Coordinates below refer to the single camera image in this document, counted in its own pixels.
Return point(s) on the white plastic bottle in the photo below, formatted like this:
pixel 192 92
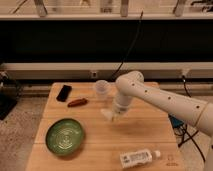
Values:
pixel 140 157

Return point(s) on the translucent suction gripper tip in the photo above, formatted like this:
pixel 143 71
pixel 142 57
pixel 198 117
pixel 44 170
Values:
pixel 116 116

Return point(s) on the blue plug connector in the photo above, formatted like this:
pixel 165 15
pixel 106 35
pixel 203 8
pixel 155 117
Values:
pixel 175 122

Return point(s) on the black smartphone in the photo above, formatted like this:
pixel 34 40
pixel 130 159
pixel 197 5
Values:
pixel 64 92

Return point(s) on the white sponge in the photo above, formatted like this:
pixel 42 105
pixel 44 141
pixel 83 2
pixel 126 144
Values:
pixel 108 114

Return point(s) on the black equipment at left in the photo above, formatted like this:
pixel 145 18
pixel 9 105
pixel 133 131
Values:
pixel 7 103

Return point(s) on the green ceramic bowl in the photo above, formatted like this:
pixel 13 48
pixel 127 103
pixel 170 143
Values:
pixel 64 137

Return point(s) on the brown sausage toy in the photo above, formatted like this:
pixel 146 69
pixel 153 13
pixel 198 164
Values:
pixel 78 102

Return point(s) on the white wall outlet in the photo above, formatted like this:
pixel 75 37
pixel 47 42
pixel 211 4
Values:
pixel 94 74

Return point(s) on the clear plastic cup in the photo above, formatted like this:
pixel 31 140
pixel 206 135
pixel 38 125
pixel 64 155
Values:
pixel 101 89

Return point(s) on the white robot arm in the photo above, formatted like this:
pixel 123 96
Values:
pixel 197 113

